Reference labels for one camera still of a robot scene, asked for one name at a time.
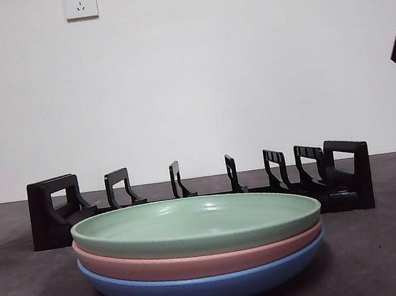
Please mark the pale green round plate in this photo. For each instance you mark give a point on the pale green round plate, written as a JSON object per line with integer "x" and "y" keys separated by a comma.
{"x": 193, "y": 225}

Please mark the pink round plate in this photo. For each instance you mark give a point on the pink round plate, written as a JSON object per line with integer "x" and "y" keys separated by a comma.
{"x": 199, "y": 264}

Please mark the blue round plate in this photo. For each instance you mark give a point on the blue round plate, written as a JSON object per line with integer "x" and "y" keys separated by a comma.
{"x": 202, "y": 289}

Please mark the black plastic dish rack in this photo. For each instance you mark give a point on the black plastic dish rack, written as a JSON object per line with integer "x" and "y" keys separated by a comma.
{"x": 347, "y": 172}

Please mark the white wall socket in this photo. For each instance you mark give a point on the white wall socket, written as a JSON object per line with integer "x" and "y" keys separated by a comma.
{"x": 80, "y": 4}

